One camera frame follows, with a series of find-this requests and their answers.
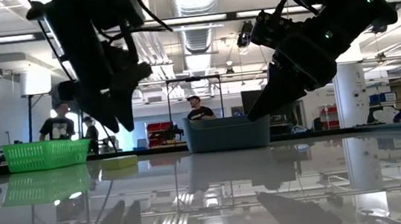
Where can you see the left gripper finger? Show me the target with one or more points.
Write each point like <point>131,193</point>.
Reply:
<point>129,89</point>
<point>105,112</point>

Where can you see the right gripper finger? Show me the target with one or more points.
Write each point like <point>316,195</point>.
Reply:
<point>277,92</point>

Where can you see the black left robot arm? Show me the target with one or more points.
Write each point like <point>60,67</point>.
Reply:
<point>73,39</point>

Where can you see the black computer monitor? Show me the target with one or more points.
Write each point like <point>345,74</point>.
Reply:
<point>249,101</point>

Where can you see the red storage bins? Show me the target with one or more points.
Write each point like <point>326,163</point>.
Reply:
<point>157,131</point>

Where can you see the small light green block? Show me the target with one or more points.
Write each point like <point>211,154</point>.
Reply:
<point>119,163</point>

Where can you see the white pillar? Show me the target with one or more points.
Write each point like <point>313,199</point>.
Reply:
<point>350,96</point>

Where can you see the red shelf unit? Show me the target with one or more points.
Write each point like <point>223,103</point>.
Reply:
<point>328,115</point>

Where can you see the blue plastic bin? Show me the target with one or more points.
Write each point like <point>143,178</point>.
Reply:
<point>225,135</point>

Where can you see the green plastic basket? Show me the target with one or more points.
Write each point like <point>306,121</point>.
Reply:
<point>46,155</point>

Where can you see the black table edge rail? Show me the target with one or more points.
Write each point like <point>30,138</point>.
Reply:
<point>152,151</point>

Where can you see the black overhead camera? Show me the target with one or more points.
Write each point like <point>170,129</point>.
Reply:
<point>243,36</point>

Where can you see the black workstation frame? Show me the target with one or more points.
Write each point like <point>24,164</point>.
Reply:
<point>30,118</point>

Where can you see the silver air duct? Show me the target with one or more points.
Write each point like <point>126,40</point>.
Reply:
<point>198,41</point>

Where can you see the black overhead frame bar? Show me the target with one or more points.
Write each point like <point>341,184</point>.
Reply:
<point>191,20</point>

